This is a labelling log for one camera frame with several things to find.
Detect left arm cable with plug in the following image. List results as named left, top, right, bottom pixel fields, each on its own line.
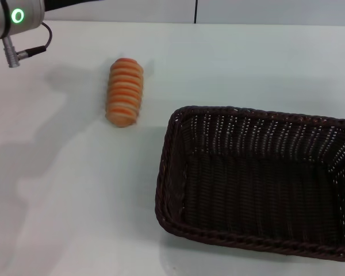
left=2, top=22, right=53, bottom=69

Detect dark brown wicker basket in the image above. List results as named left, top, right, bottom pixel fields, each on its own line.
left=154, top=105, right=345, bottom=263

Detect orange striped bread roll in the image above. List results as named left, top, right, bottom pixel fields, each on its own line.
left=104, top=57, right=145, bottom=128

